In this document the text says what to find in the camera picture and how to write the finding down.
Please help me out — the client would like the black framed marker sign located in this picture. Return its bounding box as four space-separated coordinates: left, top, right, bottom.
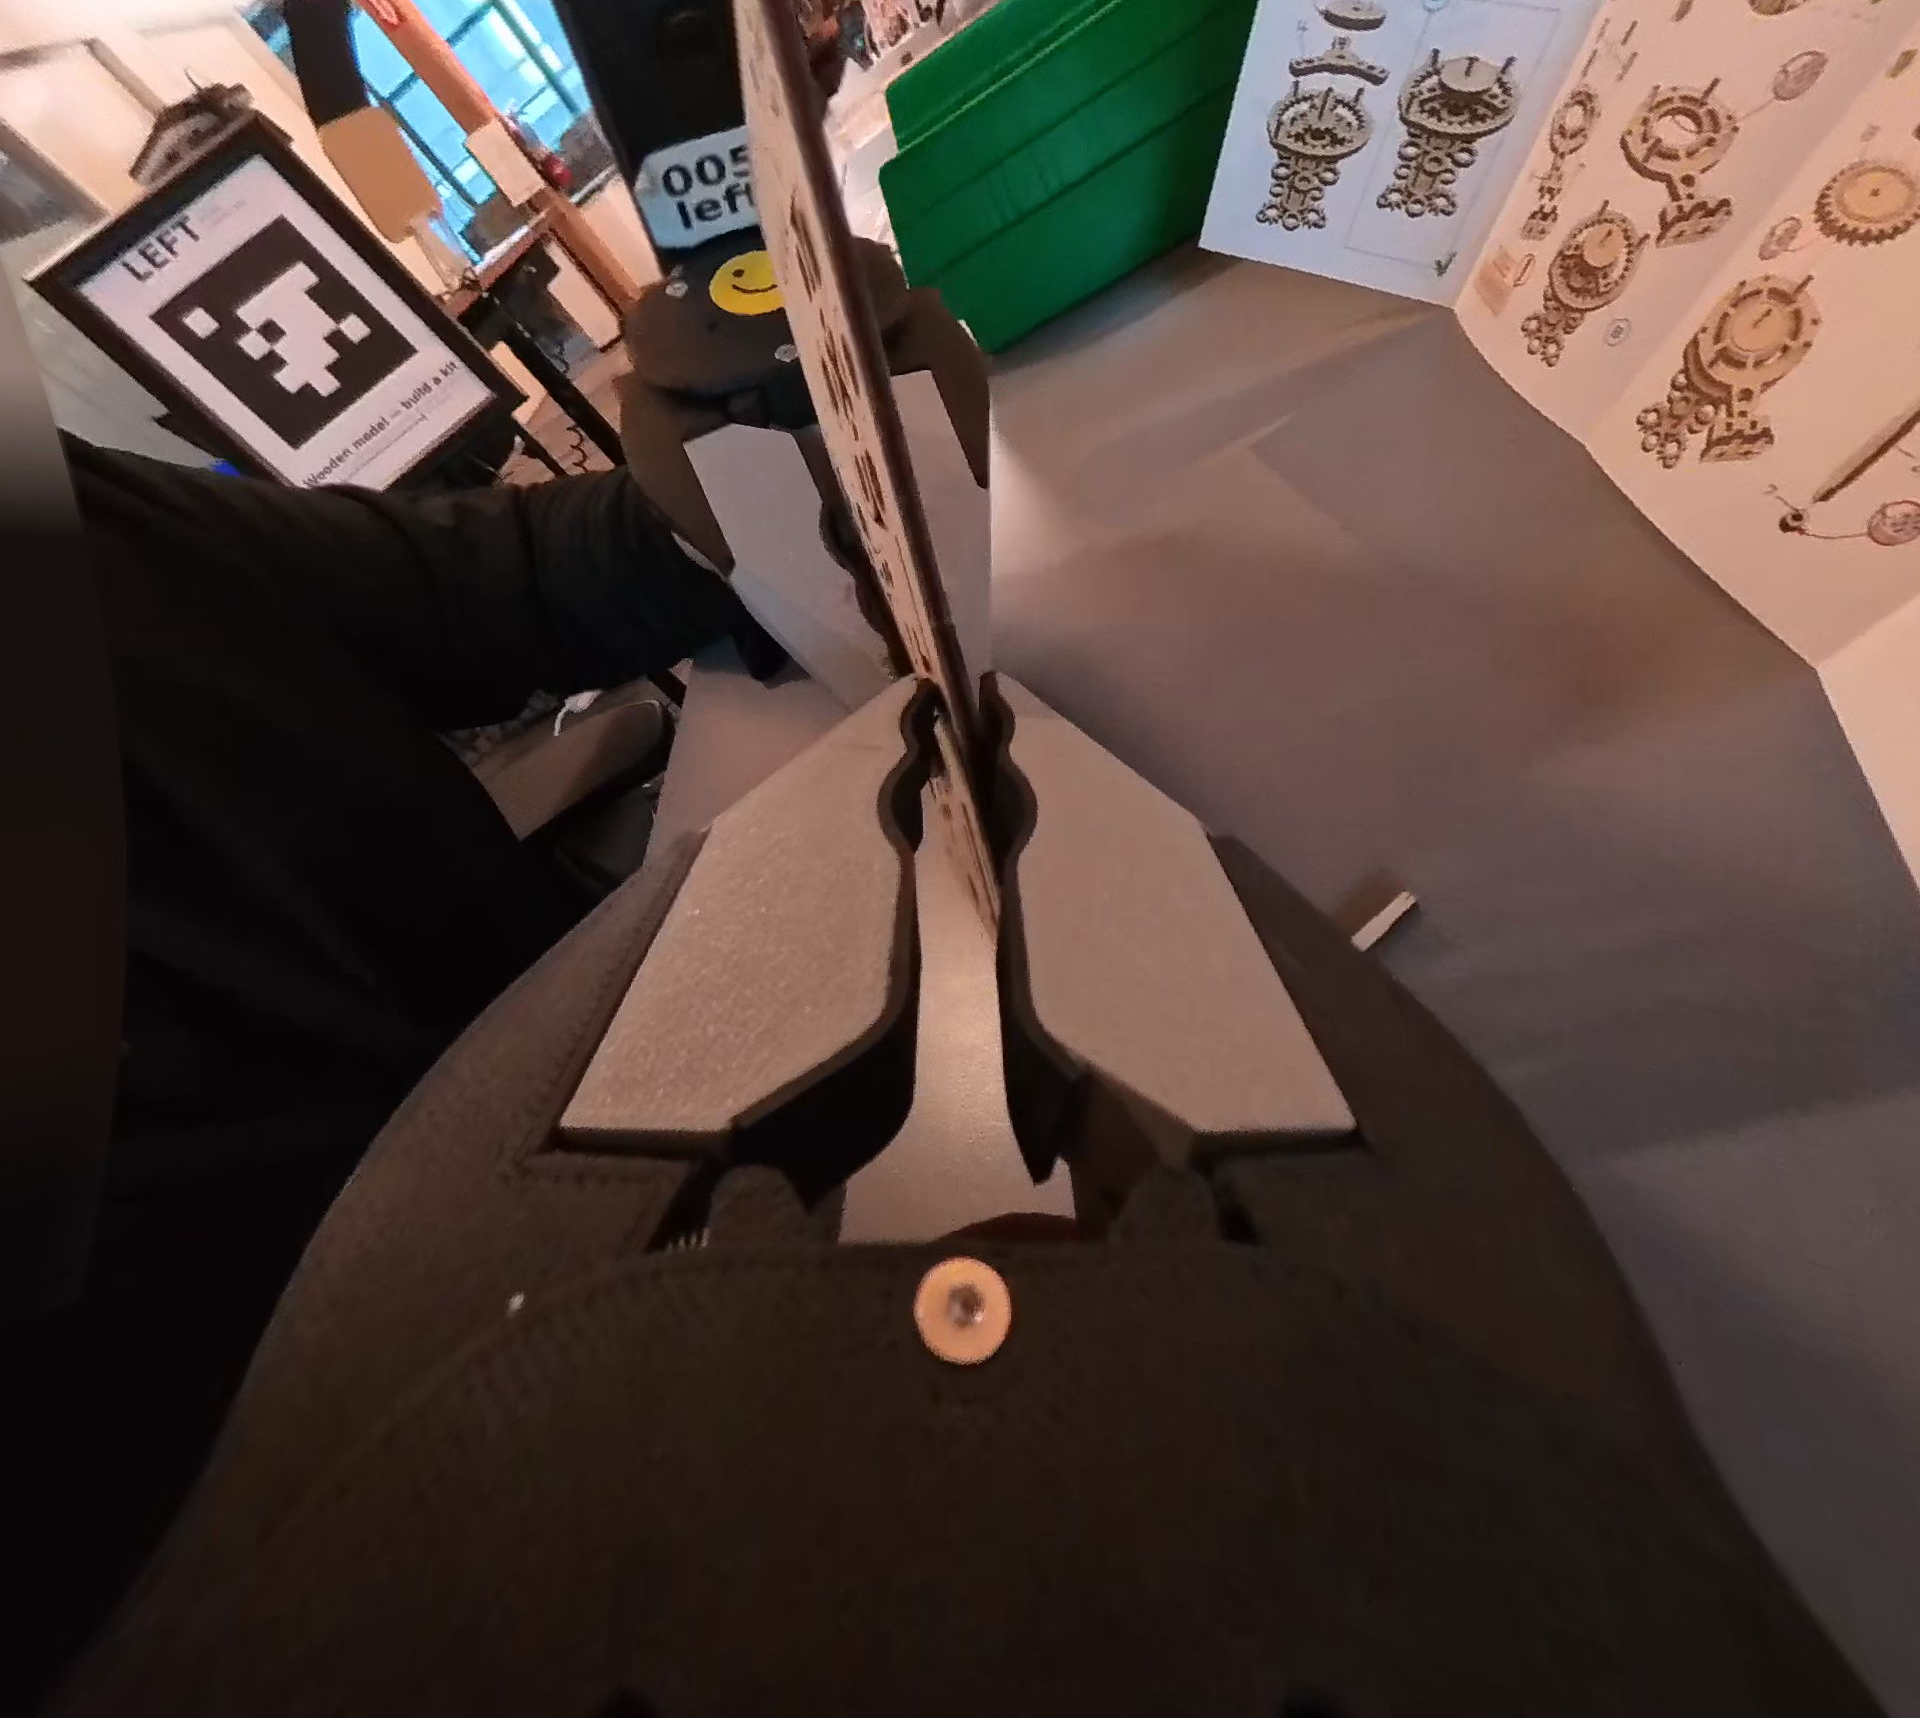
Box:
26 110 529 494

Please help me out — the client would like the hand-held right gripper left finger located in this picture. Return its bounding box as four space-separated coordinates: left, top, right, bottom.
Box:
555 681 945 1214

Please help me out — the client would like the laser-cut wooden parts sheet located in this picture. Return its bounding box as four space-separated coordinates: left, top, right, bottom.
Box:
721 0 1004 948

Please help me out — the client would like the black and beige panel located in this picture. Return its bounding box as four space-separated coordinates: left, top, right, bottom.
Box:
283 0 441 239

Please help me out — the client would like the folded paper instruction sheet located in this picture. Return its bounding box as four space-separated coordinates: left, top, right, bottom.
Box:
1200 0 1920 896

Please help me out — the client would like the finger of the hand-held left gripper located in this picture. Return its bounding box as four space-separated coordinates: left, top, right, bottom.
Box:
683 421 902 708
884 360 997 701

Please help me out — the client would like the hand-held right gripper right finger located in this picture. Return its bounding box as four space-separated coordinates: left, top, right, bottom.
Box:
974 672 1363 1191

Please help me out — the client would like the green plastic crate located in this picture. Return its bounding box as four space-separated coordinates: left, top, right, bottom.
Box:
877 0 1308 357

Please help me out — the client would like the person's left forearm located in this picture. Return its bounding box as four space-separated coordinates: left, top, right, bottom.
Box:
60 428 744 760

